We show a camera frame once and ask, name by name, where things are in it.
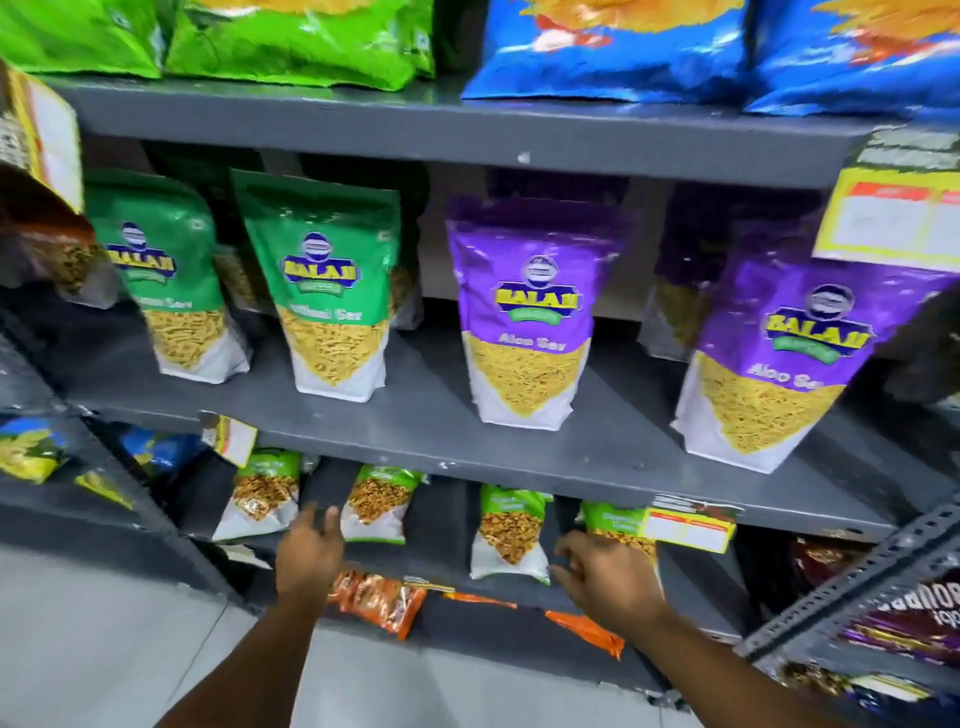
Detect person's left hand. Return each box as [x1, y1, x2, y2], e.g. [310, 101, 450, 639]
[275, 502, 346, 606]

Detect person's right hand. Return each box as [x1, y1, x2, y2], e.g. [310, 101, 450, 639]
[549, 530, 670, 640]

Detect person's left forearm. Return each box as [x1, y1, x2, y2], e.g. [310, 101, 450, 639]
[153, 592, 333, 728]

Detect person's right forearm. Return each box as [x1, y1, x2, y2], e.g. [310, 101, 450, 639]
[636, 606, 852, 728]

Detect small light green pouch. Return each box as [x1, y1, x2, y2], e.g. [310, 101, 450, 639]
[580, 500, 663, 588]
[469, 483, 555, 585]
[340, 464, 428, 546]
[211, 447, 303, 543]

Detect orange snack packet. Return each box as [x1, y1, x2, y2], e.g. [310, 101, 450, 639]
[441, 590, 519, 611]
[544, 609, 627, 662]
[327, 569, 429, 642]

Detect small yellow white price tag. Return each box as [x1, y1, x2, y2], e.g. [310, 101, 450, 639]
[200, 413, 260, 470]
[639, 494, 741, 555]

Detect green snack pouch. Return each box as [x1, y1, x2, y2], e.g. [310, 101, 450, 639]
[299, 153, 432, 332]
[230, 169, 403, 405]
[83, 168, 253, 386]
[141, 141, 276, 315]

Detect grey side shelf rack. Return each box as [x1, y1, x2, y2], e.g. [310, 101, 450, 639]
[0, 330, 235, 595]

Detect dark red snack packet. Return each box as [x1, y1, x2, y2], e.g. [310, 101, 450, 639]
[789, 535, 876, 591]

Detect purple snack pouch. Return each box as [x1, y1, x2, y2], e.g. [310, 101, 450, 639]
[670, 216, 959, 476]
[637, 182, 826, 363]
[445, 195, 633, 433]

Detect grey perforated metal rack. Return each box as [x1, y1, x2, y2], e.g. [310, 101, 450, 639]
[734, 498, 960, 676]

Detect yellow blue snack packet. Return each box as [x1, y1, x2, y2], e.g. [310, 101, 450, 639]
[0, 416, 73, 486]

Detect dark blue gold packet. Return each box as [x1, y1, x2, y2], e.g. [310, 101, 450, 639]
[774, 660, 960, 728]

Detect dark purple snack packet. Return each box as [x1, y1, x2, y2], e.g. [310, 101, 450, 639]
[838, 576, 960, 670]

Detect brown snack pouch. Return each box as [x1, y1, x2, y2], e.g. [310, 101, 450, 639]
[0, 163, 123, 311]

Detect grey metal shelf rack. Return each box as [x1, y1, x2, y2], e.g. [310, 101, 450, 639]
[0, 71, 960, 699]

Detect large yellow white price tag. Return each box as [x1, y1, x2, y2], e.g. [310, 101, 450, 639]
[813, 123, 960, 274]
[0, 62, 86, 216]

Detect bright green snack packet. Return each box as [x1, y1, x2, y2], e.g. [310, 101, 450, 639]
[164, 0, 437, 93]
[0, 0, 165, 81]

